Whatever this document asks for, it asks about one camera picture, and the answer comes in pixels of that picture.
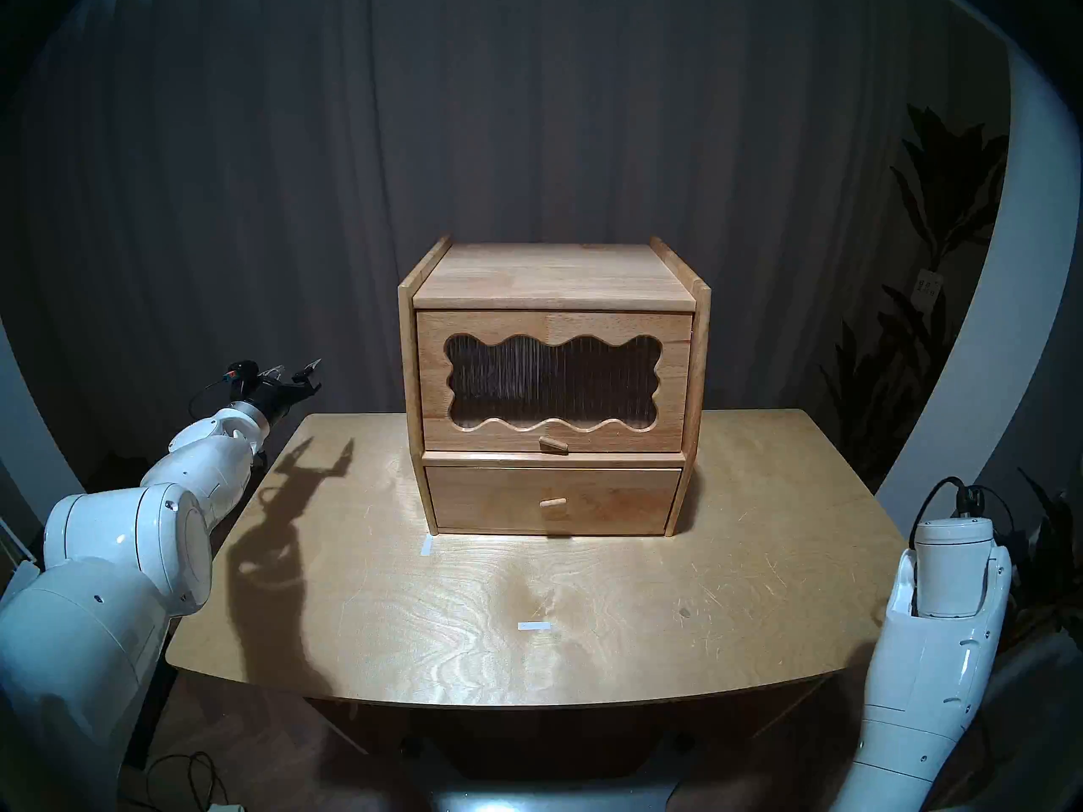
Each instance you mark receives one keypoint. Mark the wooden flap door with knob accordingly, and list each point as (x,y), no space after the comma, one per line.
(554,324)

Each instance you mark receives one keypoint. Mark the tall dark leafy plant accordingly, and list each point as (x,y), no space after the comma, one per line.
(939,184)

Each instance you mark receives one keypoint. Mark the dark potted plant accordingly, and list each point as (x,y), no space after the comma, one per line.
(1045,565)

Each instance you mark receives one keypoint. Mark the white paper plant label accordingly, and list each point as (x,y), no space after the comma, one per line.
(927,290)

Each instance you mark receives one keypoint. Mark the grey curtain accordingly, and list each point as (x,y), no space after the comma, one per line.
(254,184)

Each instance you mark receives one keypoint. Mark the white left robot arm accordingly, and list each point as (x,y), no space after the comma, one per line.
(118,565)

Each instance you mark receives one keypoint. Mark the white box device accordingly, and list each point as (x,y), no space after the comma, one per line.
(15,575)

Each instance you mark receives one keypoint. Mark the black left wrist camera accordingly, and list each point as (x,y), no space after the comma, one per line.
(241,370)

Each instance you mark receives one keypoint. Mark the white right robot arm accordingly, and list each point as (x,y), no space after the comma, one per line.
(931,650)

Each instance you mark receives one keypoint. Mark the wooden drawer with knob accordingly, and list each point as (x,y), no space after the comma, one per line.
(474,502)

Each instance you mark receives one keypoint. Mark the wooden cabinet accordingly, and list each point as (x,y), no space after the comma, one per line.
(550,277)

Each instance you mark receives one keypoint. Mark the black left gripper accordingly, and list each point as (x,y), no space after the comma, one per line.
(275,394)

